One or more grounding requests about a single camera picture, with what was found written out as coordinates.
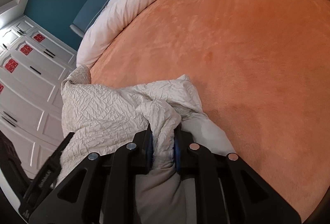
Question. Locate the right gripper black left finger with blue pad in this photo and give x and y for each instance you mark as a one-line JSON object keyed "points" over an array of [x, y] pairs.
{"points": [[144, 142]]}

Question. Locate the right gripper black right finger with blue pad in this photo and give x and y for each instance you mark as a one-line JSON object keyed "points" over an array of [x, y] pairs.
{"points": [[185, 159]]}

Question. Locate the white quilted puffer jacket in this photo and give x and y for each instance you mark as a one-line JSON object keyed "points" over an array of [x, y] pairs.
{"points": [[102, 119]]}

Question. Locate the white panelled wardrobe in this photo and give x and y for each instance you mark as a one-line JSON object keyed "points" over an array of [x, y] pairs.
{"points": [[33, 65]]}

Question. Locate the orange plush bed cover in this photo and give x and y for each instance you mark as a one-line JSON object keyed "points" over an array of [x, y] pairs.
{"points": [[261, 68]]}

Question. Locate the pale pink folded duvet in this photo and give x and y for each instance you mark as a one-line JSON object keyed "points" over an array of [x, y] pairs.
{"points": [[115, 17]]}

